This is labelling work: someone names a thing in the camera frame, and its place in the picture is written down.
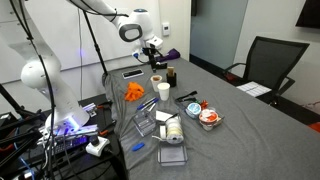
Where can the container with red lid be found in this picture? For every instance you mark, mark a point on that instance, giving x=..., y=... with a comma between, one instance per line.
x=208, y=118

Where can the white emergency stop box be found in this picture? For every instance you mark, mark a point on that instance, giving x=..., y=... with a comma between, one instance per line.
x=97, y=146

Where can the container with blue lid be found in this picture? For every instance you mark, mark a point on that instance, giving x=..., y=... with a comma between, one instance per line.
x=193, y=110

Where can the purple folded umbrella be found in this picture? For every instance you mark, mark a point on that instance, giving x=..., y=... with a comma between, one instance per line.
x=171, y=55

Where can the grey tablecloth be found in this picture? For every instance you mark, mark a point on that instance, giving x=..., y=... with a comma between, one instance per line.
x=260, y=143

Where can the blue marker pen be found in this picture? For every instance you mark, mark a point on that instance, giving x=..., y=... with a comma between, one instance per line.
x=138, y=146

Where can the black cup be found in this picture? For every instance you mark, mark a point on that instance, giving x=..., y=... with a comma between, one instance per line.
x=171, y=81

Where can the white paper cup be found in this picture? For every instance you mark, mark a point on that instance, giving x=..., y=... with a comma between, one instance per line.
x=163, y=91
x=156, y=83

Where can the clear plastic lid box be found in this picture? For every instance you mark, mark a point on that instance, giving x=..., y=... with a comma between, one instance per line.
x=172, y=154

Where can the orange black clamp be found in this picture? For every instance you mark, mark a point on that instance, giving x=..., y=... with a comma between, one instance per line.
x=107, y=130
x=105, y=105

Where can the white wall thermostat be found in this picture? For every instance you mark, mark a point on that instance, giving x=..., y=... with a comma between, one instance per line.
x=166, y=29

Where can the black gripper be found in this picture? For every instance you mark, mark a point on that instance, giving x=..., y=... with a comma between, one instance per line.
x=152, y=51

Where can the silver marker blue cap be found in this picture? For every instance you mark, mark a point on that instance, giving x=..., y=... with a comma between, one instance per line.
x=149, y=106
x=148, y=103

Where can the black tripod stand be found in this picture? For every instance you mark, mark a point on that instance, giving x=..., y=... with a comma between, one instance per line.
x=13, y=133

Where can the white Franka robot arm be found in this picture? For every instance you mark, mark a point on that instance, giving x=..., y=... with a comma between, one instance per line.
x=36, y=73

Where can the black tablet white frame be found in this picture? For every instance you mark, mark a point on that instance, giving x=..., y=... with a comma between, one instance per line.
x=132, y=73

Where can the small red object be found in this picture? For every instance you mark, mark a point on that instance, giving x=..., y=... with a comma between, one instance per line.
x=204, y=104

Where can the wooden block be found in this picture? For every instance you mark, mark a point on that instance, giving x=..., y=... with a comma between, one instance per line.
x=156, y=78

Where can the black mesh office chair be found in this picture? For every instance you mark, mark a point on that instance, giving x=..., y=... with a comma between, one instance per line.
x=270, y=61

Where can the black wall television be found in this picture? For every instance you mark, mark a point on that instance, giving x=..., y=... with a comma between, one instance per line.
x=310, y=13

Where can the orange bag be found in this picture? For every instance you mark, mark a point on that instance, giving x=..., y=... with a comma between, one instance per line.
x=315, y=127

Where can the black tripod pole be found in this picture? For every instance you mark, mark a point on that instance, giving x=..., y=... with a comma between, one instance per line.
x=95, y=40

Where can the wooden sticks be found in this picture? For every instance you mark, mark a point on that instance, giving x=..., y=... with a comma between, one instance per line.
x=170, y=70

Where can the white paper pad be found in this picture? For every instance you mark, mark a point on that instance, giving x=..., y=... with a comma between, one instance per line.
x=163, y=116

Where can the stack of tape rolls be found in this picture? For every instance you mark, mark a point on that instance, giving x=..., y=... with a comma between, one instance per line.
x=174, y=130

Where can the white paper sheet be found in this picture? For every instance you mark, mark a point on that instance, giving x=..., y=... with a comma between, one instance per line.
x=254, y=89

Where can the black robot cart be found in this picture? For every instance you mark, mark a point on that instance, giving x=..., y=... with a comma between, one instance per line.
x=110, y=166

